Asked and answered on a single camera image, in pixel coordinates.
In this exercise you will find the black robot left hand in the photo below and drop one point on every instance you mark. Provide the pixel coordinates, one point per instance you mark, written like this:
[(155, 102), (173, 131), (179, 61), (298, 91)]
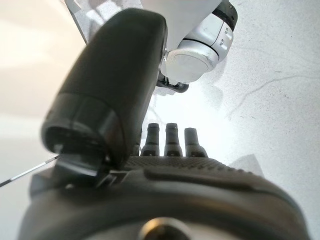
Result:
[(155, 200)]

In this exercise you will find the white counter cabinet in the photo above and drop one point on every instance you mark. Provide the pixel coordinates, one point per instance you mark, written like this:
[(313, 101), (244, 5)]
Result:
[(27, 55)]

